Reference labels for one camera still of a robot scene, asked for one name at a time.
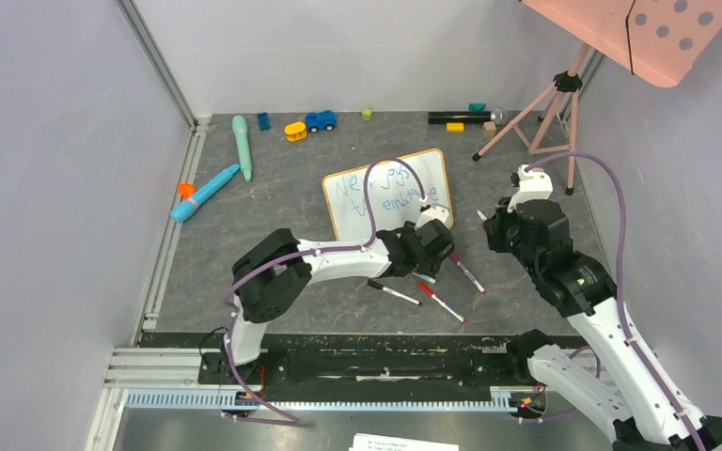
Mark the white whiteboard wooden frame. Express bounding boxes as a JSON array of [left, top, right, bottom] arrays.
[[322, 148, 454, 241]]

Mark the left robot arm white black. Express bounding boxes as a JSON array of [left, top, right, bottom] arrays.
[[221, 219, 454, 383]]

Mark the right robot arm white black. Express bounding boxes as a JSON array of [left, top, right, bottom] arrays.
[[483, 197, 722, 450]]

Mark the green capped marker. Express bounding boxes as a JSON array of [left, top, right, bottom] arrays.
[[412, 272, 437, 285]]

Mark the red capped marker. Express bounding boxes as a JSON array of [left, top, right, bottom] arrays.
[[417, 282, 467, 324]]

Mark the purple capped marker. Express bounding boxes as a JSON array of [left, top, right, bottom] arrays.
[[450, 252, 487, 294]]

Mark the black capped marker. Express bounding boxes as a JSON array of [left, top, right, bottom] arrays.
[[367, 279, 423, 306]]

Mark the beige wooden cube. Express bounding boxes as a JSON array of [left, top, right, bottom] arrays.
[[481, 121, 497, 137]]

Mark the clear round cap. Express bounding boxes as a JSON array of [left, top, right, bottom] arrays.
[[491, 108, 510, 126]]

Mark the yellow flat brick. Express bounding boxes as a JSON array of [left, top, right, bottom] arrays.
[[446, 122, 465, 133]]

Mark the black cylinder tube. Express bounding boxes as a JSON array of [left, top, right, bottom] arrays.
[[428, 111, 494, 125]]

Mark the blue toy car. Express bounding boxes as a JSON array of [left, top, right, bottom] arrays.
[[305, 110, 337, 133]]

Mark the yellow oval toy brick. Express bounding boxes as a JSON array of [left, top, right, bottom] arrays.
[[284, 121, 308, 142]]

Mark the dark blue brick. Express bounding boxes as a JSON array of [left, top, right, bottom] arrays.
[[257, 112, 272, 132]]

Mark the white paper sheet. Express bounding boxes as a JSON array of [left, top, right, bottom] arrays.
[[349, 433, 460, 451]]

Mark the mint green toy crayon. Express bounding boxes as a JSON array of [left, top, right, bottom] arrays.
[[231, 115, 253, 181]]

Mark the pink music stand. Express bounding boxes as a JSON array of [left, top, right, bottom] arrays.
[[473, 0, 722, 161]]

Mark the light blue toy crayon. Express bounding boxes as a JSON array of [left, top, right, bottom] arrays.
[[169, 163, 240, 223]]

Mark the small orange block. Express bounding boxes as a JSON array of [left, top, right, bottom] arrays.
[[177, 182, 196, 199]]

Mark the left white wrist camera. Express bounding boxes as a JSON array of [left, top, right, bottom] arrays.
[[415, 197, 451, 229]]

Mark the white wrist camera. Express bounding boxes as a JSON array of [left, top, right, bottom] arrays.
[[507, 164, 553, 212], [415, 197, 451, 229]]

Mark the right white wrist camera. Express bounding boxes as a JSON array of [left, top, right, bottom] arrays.
[[507, 164, 553, 212]]

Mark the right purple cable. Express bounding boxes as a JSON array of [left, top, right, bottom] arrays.
[[510, 150, 708, 451]]

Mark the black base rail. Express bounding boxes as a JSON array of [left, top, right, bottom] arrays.
[[138, 331, 569, 406]]

